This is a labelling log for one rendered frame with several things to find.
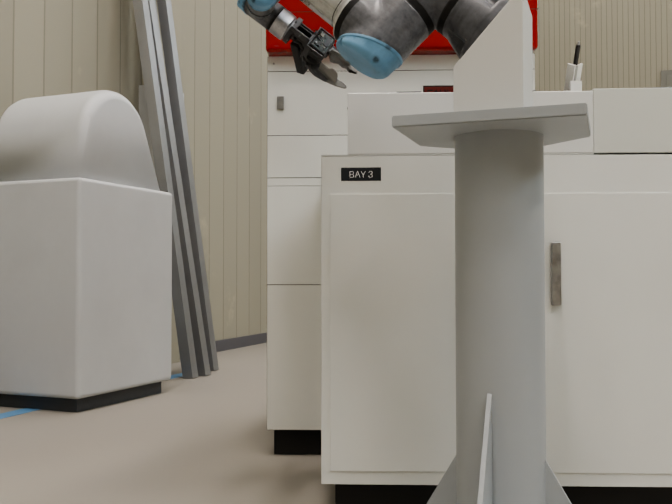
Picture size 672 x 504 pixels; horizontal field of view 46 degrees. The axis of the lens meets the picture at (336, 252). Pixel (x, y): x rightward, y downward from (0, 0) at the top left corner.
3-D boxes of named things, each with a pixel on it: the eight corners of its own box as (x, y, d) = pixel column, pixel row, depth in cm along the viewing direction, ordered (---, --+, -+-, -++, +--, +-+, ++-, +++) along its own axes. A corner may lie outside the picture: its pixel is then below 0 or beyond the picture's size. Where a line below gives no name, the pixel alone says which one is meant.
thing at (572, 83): (563, 117, 212) (563, 67, 212) (578, 117, 212) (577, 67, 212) (569, 112, 206) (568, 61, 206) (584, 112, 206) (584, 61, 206)
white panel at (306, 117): (268, 187, 246) (268, 58, 248) (534, 185, 243) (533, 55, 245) (266, 185, 243) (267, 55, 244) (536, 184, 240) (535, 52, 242)
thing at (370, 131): (347, 160, 190) (347, 101, 190) (582, 159, 188) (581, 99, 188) (346, 154, 181) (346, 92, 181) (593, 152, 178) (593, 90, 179)
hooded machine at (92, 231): (67, 385, 400) (70, 115, 404) (176, 391, 379) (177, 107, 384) (-39, 406, 334) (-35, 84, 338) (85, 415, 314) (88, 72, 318)
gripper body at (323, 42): (323, 59, 210) (286, 30, 209) (314, 73, 218) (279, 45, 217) (339, 39, 213) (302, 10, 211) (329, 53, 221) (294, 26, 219)
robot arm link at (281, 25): (266, 35, 216) (282, 15, 219) (279, 46, 217) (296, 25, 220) (272, 22, 209) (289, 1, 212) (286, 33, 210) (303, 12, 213)
